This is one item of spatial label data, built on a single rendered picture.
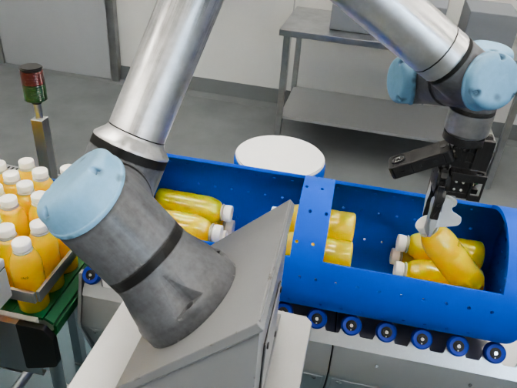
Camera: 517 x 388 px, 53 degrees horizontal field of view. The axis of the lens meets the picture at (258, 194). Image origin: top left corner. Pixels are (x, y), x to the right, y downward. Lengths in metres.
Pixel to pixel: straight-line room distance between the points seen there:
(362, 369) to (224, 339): 0.68
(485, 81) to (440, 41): 0.08
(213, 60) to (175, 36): 3.92
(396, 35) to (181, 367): 0.48
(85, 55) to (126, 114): 4.36
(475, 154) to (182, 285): 0.58
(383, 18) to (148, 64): 0.32
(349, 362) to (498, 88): 0.71
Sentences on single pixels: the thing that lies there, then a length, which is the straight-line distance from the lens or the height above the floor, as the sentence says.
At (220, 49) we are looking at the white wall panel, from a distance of 4.61.
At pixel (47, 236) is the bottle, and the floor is 1.05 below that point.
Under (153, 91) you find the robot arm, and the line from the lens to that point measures 0.74.
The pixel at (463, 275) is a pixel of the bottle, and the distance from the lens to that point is 1.11.
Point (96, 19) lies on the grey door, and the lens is 4.95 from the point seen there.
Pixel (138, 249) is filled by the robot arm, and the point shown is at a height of 1.40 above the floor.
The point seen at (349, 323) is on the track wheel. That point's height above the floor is 0.97.
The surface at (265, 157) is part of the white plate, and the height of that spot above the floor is 1.04.
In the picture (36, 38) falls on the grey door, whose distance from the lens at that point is 5.33.
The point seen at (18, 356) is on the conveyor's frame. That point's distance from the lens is 1.38.
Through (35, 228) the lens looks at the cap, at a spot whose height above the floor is 1.08.
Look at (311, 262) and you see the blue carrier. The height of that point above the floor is 1.14.
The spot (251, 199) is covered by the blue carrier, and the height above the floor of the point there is 1.08.
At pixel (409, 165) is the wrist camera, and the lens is 0.97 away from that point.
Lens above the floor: 1.79
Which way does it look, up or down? 33 degrees down
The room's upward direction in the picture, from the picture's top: 5 degrees clockwise
